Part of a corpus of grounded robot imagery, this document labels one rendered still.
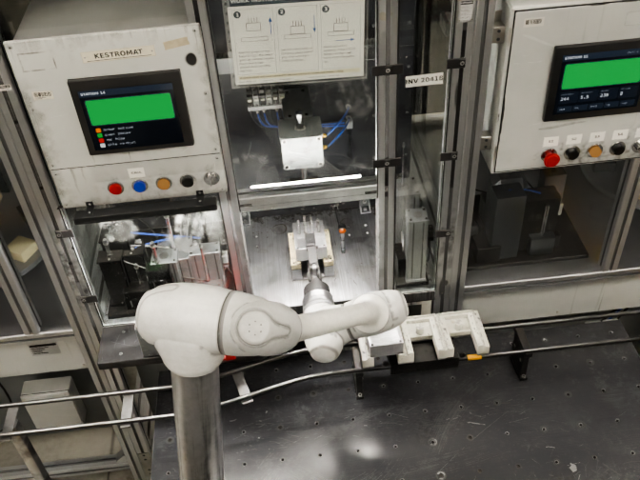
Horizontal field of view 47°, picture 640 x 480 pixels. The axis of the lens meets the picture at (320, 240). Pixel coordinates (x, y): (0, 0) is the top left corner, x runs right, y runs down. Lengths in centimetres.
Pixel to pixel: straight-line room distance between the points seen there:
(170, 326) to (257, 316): 19
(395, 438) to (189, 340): 91
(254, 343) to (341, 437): 86
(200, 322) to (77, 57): 66
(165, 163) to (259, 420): 84
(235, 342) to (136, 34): 70
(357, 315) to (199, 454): 49
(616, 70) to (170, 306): 116
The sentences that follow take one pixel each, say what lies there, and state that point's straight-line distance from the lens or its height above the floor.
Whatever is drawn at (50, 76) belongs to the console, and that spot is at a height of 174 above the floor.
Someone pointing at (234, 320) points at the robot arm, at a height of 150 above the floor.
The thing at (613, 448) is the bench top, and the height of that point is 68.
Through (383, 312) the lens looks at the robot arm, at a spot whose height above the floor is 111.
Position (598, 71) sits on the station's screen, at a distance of 191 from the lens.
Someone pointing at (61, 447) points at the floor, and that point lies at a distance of 325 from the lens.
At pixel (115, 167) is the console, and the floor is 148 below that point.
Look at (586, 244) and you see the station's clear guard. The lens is 235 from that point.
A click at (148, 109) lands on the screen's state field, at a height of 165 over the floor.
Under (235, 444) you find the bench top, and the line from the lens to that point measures 225.
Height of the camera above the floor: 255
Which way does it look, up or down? 42 degrees down
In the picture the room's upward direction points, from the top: 4 degrees counter-clockwise
